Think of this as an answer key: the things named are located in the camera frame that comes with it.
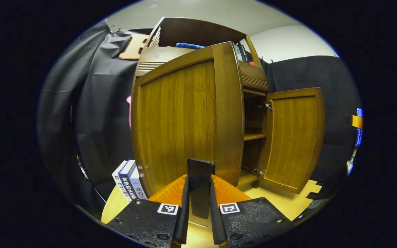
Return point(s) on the wooden shoe cabinet door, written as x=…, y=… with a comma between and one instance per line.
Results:
x=177, y=120
x=295, y=137

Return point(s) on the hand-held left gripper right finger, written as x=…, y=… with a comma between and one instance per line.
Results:
x=216, y=220

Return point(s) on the grey book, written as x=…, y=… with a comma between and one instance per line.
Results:
x=238, y=53

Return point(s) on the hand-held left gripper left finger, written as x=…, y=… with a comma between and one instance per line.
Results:
x=182, y=220

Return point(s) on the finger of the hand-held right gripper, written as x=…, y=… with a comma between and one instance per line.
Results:
x=357, y=122

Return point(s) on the pale blue spine book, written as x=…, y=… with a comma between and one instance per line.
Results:
x=138, y=186

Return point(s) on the wooden double-door shoe cabinet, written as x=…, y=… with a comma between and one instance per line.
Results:
x=198, y=32

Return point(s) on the row of leaning pale books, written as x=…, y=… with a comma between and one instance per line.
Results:
x=154, y=38

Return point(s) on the folded blue towel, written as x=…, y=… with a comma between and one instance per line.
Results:
x=188, y=45

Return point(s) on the white spine book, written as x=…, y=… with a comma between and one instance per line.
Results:
x=120, y=182

